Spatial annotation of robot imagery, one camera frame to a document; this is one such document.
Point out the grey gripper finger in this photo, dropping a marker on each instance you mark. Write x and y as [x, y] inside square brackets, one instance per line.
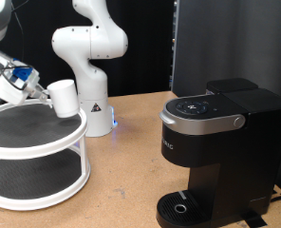
[41, 93]

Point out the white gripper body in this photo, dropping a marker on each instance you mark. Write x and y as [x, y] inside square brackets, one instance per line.
[4, 88]

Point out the white mug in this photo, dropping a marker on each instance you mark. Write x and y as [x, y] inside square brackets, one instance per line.
[64, 99]

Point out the black Keurig coffee machine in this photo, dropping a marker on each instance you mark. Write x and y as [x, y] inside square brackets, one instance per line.
[235, 152]

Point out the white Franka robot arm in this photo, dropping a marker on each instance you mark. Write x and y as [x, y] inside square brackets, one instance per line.
[89, 95]

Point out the white two-tier turntable shelf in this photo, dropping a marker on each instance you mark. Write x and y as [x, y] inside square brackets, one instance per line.
[36, 177]

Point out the aluminium frame post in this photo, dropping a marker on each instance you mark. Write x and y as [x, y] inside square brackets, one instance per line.
[176, 12]

